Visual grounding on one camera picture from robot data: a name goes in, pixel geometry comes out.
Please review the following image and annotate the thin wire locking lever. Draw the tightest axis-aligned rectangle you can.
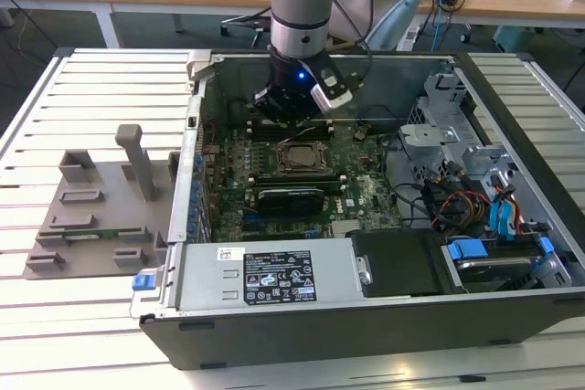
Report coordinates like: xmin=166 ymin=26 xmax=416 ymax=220
xmin=277 ymin=126 xmax=317 ymax=144

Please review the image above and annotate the silver CPU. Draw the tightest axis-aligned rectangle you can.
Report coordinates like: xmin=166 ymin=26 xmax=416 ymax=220
xmin=285 ymin=146 xmax=320 ymax=167

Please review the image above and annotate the metal socket cover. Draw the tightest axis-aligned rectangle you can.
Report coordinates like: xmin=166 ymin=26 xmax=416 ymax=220
xmin=272 ymin=141 xmax=331 ymax=175

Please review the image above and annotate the CPU socket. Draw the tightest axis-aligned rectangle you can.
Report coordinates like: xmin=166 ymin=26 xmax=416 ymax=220
xmin=271 ymin=141 xmax=333 ymax=176

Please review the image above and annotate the black RAM slot bank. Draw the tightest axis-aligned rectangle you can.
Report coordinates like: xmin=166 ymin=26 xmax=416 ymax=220
xmin=246 ymin=118 xmax=335 ymax=141
xmin=249 ymin=172 xmax=347 ymax=195

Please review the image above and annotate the black office chair base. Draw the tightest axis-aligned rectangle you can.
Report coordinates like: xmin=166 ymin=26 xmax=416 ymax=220
xmin=221 ymin=5 xmax=273 ymax=49

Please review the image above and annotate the black graphics card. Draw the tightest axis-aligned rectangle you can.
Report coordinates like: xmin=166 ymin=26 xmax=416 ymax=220
xmin=255 ymin=186 xmax=325 ymax=216

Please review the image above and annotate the green motherboard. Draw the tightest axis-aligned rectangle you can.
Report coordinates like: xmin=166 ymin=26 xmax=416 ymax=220
xmin=200 ymin=120 xmax=403 ymax=243

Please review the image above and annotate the white power strip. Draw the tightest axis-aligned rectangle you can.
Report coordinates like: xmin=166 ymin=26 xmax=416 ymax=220
xmin=396 ymin=26 xmax=420 ymax=52

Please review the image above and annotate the silver chipset heatsink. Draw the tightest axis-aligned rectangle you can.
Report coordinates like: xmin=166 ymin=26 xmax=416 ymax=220
xmin=331 ymin=219 xmax=361 ymax=239

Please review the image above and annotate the silver metal drive cage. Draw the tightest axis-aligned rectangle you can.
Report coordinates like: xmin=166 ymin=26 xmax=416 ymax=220
xmin=395 ymin=68 xmax=527 ymax=208

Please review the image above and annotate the silver power supply unit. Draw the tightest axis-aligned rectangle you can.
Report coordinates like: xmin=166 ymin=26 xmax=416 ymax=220
xmin=175 ymin=243 xmax=367 ymax=311

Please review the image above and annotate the black plastic bay cover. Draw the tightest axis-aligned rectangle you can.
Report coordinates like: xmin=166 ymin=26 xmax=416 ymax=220
xmin=346 ymin=229 xmax=447 ymax=299

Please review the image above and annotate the grey-brown parts rack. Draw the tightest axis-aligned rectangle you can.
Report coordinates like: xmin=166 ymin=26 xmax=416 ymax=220
xmin=22 ymin=122 xmax=182 ymax=281

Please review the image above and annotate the teal plastic box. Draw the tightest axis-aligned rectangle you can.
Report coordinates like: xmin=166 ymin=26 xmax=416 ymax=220
xmin=492 ymin=24 xmax=535 ymax=54

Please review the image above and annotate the blue plastic case latch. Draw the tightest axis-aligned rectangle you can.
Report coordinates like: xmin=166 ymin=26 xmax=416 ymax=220
xmin=131 ymin=273 xmax=157 ymax=292

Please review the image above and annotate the hard disk in blue carrier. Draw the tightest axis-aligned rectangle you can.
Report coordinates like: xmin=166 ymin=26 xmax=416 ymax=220
xmin=445 ymin=237 xmax=536 ymax=293

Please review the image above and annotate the black open PC case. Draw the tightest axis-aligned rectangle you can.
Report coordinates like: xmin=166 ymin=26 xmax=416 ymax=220
xmin=131 ymin=49 xmax=585 ymax=371

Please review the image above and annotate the blue plastic clip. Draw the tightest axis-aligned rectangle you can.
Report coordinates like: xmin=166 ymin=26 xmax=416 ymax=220
xmin=540 ymin=237 xmax=556 ymax=268

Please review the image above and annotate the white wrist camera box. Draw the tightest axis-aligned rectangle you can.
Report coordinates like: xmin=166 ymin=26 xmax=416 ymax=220
xmin=299 ymin=58 xmax=356 ymax=114

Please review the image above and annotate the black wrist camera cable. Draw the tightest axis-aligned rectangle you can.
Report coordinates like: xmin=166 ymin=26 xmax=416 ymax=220
xmin=328 ymin=0 xmax=375 ymax=90

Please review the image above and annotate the blue hanging cable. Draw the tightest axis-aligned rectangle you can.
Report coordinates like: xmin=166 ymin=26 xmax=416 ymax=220
xmin=432 ymin=8 xmax=448 ymax=51

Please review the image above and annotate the silver metal bracket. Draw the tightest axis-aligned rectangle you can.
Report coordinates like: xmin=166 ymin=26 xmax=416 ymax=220
xmin=357 ymin=256 xmax=374 ymax=285

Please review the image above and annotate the red yellow power wire bundle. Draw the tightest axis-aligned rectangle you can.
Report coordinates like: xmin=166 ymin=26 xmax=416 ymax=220
xmin=429 ymin=188 xmax=493 ymax=232

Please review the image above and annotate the blue flat data wire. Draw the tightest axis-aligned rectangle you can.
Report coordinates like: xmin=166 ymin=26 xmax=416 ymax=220
xmin=490 ymin=197 xmax=509 ymax=239
xmin=501 ymin=184 xmax=521 ymax=241

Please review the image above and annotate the red flat data wire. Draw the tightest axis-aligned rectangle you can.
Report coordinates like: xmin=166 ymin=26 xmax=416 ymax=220
xmin=511 ymin=197 xmax=526 ymax=232

